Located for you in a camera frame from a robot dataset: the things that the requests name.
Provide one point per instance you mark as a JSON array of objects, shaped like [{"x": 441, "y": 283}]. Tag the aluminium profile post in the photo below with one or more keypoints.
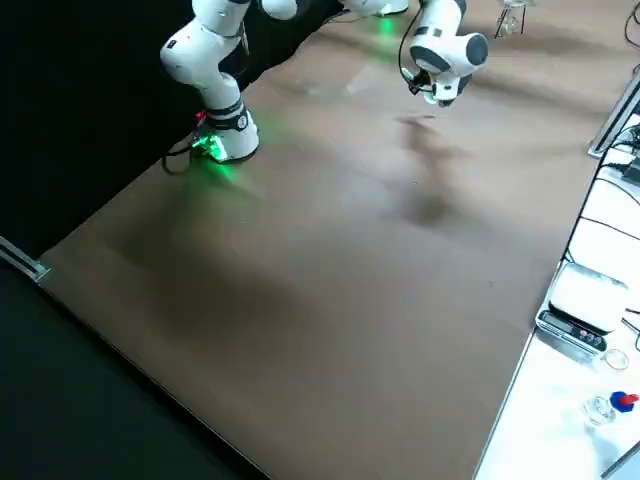
[
  {"x": 25, "y": 260},
  {"x": 612, "y": 120}
]

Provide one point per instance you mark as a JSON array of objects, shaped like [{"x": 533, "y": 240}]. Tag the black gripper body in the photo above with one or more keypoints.
[{"x": 419, "y": 82}]

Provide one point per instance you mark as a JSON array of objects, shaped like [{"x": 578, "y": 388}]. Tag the small glass beaker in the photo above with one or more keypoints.
[{"x": 615, "y": 361}]

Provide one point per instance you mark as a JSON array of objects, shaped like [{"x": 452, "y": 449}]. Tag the blue and red small item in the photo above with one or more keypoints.
[{"x": 620, "y": 401}]

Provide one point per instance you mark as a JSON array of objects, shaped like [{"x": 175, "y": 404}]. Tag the digital kitchen scale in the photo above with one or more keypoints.
[{"x": 585, "y": 295}]

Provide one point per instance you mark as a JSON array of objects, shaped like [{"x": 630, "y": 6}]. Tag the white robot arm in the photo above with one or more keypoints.
[
  {"x": 220, "y": 90},
  {"x": 370, "y": 5}
]

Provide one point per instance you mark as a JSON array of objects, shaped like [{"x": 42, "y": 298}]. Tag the clear glass burner lamp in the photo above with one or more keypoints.
[{"x": 510, "y": 24}]

